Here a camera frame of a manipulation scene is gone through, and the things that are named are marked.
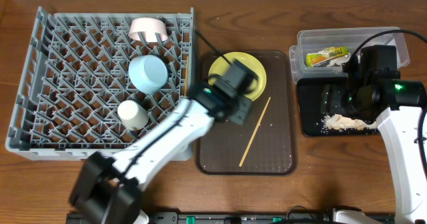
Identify yellow round plate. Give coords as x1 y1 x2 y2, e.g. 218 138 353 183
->
208 51 267 101

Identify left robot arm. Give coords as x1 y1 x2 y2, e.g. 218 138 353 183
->
69 59 258 223

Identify black waste tray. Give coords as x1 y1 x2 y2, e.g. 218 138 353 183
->
296 77 380 137

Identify translucent white cup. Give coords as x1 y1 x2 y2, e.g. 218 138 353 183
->
117 100 149 131

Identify brown serving tray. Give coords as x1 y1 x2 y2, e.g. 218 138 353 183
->
195 51 298 175

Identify wooden chopstick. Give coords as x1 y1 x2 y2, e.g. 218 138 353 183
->
238 96 271 167
183 55 189 97

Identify orange green snack wrapper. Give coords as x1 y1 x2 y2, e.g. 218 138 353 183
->
306 46 350 67

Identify pink bowl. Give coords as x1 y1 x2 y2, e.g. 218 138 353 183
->
128 17 168 43

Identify white wrapper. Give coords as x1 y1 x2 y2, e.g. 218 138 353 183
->
326 56 350 67

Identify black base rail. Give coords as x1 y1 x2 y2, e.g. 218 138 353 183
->
65 210 396 224

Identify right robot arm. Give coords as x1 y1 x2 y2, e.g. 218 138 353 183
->
320 45 426 223

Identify grey plastic dishwasher rack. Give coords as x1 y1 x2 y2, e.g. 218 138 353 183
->
5 9 196 161

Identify rice and peanut scraps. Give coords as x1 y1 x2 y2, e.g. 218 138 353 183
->
322 114 377 131

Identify light blue bowl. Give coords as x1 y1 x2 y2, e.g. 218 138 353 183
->
128 55 168 94

